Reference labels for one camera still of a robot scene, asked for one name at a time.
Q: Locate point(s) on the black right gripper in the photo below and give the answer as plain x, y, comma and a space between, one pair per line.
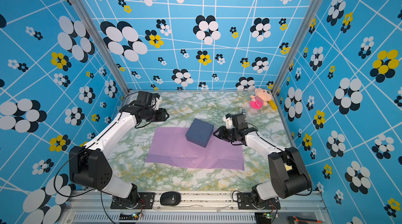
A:
222, 134

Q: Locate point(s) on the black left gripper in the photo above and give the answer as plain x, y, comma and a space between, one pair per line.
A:
162, 115

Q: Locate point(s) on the dark blue gift box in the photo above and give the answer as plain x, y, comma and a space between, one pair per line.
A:
199, 132

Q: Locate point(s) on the purple wrapping paper sheet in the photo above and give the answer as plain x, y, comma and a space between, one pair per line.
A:
169, 146

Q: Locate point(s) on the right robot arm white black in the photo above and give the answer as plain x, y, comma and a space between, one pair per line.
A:
288, 173

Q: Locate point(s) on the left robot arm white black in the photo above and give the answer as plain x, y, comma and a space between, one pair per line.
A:
88, 165

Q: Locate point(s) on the pink plush pig toy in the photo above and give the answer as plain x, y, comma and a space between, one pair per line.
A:
260, 99

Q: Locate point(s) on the yellow round sponge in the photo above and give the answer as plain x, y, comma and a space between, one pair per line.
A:
288, 168

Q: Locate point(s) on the black computer mouse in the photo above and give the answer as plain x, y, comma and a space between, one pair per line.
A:
171, 198

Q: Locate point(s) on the green circuit board right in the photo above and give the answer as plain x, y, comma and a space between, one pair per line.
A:
264, 217

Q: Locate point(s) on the green circuit board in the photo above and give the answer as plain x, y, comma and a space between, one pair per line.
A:
264, 217
129, 216

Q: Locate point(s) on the green circuit board left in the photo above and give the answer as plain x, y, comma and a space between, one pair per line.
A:
129, 216

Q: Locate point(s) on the orange black tool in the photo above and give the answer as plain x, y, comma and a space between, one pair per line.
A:
299, 220

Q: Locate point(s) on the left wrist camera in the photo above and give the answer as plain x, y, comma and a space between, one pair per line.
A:
156, 101

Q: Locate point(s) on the aluminium frame post left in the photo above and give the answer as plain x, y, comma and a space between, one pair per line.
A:
82, 12

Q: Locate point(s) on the aluminium frame post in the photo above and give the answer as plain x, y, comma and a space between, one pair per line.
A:
298, 39
82, 12

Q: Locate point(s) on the aluminium front rail base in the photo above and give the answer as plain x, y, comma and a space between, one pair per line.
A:
196, 207

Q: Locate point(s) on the aluminium frame post right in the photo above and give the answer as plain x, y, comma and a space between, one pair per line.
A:
298, 39

